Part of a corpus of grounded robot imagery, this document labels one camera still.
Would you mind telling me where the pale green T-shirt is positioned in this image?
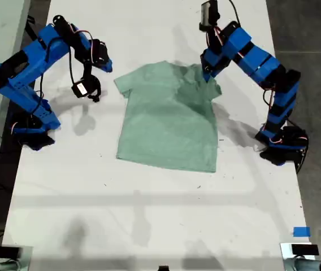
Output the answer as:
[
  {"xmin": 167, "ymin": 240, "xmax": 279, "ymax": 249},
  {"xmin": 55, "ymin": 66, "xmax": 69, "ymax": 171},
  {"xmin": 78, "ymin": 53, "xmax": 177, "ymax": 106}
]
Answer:
[{"xmin": 113, "ymin": 60, "xmax": 223, "ymax": 173}]

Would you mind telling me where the black metal strut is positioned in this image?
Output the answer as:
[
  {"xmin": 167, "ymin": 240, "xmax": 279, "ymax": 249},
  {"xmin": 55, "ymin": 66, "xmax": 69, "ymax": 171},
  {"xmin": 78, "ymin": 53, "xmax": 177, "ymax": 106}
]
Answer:
[{"xmin": 24, "ymin": 15, "xmax": 43, "ymax": 53}]

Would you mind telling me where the square blue tape patch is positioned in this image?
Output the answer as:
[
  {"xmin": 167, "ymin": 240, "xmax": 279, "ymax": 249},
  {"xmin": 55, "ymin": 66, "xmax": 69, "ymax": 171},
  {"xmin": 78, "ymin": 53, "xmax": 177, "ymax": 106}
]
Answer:
[{"xmin": 293, "ymin": 226, "xmax": 311, "ymax": 238}]

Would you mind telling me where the small black box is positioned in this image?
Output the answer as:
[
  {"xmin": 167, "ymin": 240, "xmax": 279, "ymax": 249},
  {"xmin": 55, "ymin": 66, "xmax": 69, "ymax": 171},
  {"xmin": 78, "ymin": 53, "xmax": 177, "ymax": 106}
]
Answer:
[
  {"xmin": 0, "ymin": 246, "xmax": 23, "ymax": 258},
  {"xmin": 291, "ymin": 244, "xmax": 319, "ymax": 256}
]

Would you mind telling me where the camera black stalk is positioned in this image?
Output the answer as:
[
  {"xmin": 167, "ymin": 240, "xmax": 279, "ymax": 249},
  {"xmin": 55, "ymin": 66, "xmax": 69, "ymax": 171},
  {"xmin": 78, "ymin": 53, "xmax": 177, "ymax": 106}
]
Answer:
[
  {"xmin": 83, "ymin": 63, "xmax": 102, "ymax": 103},
  {"xmin": 205, "ymin": 27, "xmax": 220, "ymax": 54}
]

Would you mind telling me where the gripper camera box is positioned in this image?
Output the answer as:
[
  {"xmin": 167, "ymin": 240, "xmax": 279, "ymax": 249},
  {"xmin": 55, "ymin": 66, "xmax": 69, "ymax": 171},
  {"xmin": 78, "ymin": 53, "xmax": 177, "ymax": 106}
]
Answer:
[
  {"xmin": 199, "ymin": 0, "xmax": 221, "ymax": 32},
  {"xmin": 71, "ymin": 80, "xmax": 92, "ymax": 99}
]

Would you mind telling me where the camera black cable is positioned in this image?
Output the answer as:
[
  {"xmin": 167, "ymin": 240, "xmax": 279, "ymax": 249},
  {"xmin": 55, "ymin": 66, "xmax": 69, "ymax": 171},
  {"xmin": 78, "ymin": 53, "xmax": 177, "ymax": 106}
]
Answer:
[
  {"xmin": 227, "ymin": 0, "xmax": 242, "ymax": 25},
  {"xmin": 34, "ymin": 38, "xmax": 78, "ymax": 113}
]

